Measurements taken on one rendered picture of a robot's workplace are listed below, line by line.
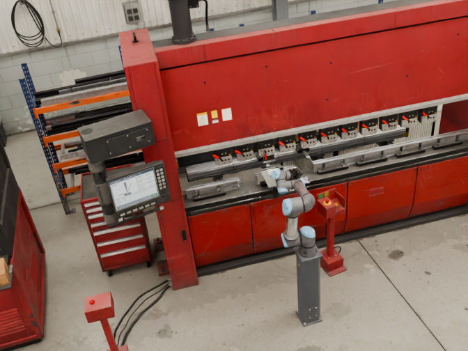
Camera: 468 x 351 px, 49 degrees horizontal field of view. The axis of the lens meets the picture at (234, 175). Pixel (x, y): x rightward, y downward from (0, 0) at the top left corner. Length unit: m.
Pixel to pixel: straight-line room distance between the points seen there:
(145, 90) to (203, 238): 1.63
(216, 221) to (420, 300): 1.97
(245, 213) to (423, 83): 2.00
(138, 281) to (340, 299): 1.99
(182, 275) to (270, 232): 0.94
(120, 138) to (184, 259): 1.57
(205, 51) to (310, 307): 2.30
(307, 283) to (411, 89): 1.99
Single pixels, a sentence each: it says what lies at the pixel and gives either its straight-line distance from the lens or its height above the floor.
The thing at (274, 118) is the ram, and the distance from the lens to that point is 4.49.
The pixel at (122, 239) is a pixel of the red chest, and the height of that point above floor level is 0.49.
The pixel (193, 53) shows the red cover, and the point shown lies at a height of 2.24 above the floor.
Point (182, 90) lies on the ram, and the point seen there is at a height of 1.94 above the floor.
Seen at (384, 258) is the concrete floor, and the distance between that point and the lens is 5.34.
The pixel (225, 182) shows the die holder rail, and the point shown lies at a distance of 4.70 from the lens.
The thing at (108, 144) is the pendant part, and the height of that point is 1.87.
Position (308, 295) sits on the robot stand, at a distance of 4.43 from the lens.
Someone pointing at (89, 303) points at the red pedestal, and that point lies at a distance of 4.09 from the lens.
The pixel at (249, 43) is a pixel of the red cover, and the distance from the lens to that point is 4.15.
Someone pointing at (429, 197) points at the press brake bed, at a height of 0.35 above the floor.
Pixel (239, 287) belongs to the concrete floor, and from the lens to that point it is 5.04.
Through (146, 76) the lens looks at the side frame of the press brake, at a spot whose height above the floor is 2.20.
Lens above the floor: 3.61
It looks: 33 degrees down
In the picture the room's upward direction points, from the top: 6 degrees counter-clockwise
